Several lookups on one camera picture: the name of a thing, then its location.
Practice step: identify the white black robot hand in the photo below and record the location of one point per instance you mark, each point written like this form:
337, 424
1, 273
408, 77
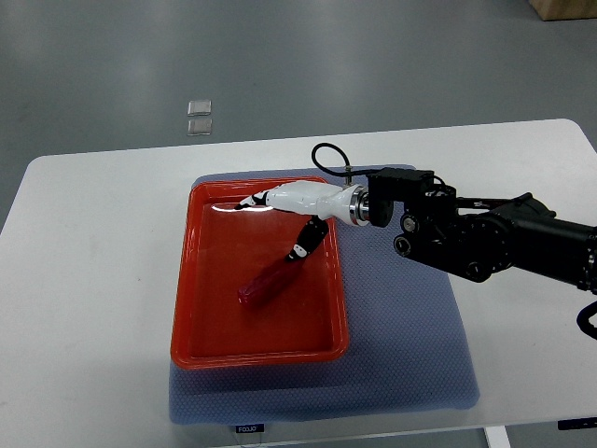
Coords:
318, 201

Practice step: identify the red pepper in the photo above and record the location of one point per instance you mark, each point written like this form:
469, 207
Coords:
271, 281

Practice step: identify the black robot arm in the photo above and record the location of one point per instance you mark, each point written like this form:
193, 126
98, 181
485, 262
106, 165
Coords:
475, 238

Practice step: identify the red plastic tray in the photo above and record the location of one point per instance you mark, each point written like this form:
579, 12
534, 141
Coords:
259, 272

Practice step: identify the blue-grey mesh mat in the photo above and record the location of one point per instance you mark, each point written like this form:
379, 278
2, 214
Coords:
359, 331

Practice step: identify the upper floor plate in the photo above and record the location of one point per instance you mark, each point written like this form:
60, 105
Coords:
202, 107

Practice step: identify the black table label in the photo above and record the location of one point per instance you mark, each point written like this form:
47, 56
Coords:
250, 429

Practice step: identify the white table leg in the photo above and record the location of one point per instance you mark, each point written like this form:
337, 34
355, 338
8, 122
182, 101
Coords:
496, 437

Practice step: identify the cardboard box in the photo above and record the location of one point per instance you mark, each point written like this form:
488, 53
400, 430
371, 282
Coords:
563, 10

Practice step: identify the black table control panel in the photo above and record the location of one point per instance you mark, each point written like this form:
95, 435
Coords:
577, 424

